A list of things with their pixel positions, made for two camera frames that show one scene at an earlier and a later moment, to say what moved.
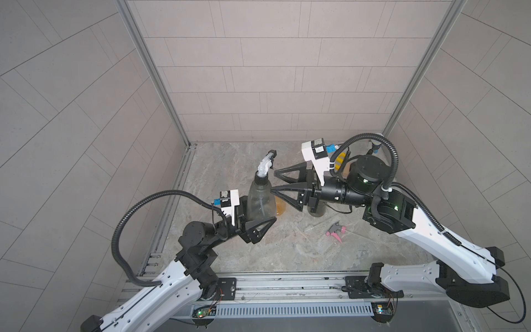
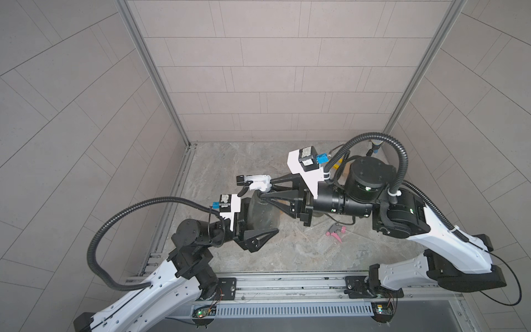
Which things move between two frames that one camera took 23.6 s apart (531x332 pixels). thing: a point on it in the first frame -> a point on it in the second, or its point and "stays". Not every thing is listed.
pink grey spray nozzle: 333,231 stays
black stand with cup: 375,147 stays
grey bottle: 261,201 stays
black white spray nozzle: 266,162 -> 254,182
